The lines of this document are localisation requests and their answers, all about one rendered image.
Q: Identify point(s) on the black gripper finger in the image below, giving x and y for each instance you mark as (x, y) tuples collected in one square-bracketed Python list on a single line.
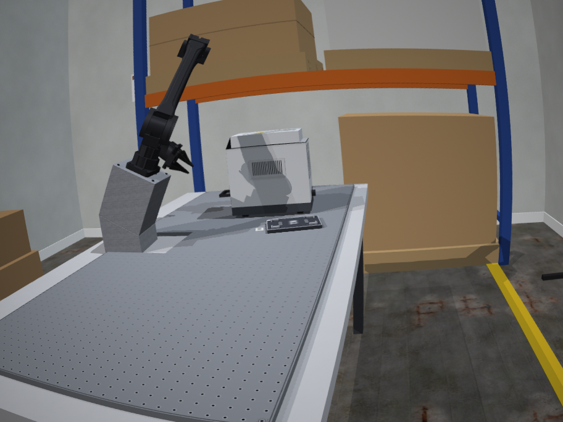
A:
[(175, 166), (182, 154)]

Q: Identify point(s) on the grey heat sealer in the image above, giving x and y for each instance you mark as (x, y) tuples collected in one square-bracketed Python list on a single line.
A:
[(268, 173)]

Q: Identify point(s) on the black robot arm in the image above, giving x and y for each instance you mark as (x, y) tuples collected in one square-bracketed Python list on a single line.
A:
[(159, 123)]

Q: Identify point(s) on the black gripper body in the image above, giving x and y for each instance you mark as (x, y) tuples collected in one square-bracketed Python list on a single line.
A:
[(169, 153)]

